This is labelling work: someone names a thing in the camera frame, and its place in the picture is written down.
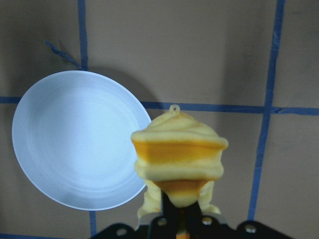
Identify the sliced yellow bread loaf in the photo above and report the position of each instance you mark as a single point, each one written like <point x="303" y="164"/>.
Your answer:
<point x="180" y="156"/>

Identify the blue plate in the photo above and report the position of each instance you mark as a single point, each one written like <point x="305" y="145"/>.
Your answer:
<point x="71" y="134"/>

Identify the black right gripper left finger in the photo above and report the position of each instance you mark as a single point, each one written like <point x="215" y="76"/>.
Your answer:
<point x="167" y="208"/>

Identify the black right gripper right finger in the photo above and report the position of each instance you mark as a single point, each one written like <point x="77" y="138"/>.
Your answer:
<point x="196" y="212"/>

